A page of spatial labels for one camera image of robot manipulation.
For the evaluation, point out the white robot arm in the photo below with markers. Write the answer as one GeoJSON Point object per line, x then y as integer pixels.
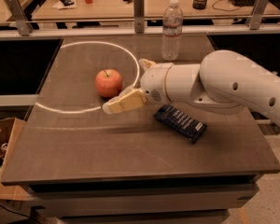
{"type": "Point", "coordinates": [223, 82]}

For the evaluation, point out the middle metal rail bracket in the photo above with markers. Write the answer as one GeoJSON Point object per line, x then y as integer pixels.
{"type": "Point", "coordinates": [138, 14]}

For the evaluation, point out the red apple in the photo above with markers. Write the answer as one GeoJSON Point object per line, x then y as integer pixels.
{"type": "Point", "coordinates": [108, 83]}

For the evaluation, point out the right metal rail bracket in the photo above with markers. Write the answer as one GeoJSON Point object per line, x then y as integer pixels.
{"type": "Point", "coordinates": [254, 20]}

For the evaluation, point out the cardboard box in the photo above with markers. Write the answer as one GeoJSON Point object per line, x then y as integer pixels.
{"type": "Point", "coordinates": [10, 130]}

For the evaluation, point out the left metal rail bracket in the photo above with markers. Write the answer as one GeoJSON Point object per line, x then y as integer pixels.
{"type": "Point", "coordinates": [24, 27]}

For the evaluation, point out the white tape circle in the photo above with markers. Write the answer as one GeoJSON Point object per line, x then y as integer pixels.
{"type": "Point", "coordinates": [69, 88]}

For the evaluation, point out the clear plastic water bottle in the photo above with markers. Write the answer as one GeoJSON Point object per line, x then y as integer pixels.
{"type": "Point", "coordinates": [172, 23]}

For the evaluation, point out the metal rail bracket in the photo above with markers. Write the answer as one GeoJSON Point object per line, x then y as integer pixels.
{"type": "Point", "coordinates": [138, 14]}
{"type": "Point", "coordinates": [24, 27]}
{"type": "Point", "coordinates": [254, 20]}

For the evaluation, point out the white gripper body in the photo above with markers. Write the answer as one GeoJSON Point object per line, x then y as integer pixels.
{"type": "Point", "coordinates": [153, 82]}

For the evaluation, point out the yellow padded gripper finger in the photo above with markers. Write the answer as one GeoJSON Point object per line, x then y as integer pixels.
{"type": "Point", "coordinates": [129, 99]}
{"type": "Point", "coordinates": [145, 64]}

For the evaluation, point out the black mesh pen cup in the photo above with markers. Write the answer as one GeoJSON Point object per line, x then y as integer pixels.
{"type": "Point", "coordinates": [199, 4]}

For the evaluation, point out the dark blue snack bar wrapper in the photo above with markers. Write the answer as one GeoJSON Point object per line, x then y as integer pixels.
{"type": "Point", "coordinates": [180, 122]}

